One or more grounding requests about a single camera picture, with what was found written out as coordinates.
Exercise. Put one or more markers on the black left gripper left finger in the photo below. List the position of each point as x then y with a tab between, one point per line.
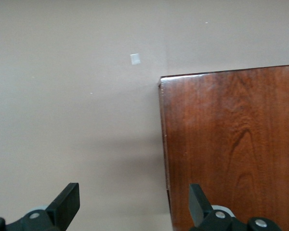
62	209

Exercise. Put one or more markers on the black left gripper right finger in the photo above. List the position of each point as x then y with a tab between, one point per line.
200	209

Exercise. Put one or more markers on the dark brown wooden cabinet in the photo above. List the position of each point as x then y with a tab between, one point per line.
231	144

